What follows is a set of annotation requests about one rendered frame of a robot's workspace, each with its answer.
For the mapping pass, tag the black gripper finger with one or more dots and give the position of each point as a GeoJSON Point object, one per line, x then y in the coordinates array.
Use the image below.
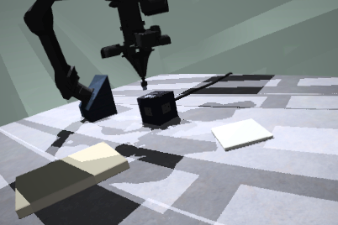
{"type": "Point", "coordinates": [143, 58]}
{"type": "Point", "coordinates": [134, 60]}

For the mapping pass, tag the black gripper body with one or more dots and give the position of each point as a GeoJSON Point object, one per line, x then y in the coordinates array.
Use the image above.
{"type": "Point", "coordinates": [116, 49]}

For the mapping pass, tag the white flat square plate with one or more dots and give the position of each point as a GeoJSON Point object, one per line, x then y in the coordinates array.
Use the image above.
{"type": "Point", "coordinates": [239, 134]}

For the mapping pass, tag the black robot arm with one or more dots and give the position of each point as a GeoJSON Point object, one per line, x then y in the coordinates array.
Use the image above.
{"type": "Point", "coordinates": [39, 19]}

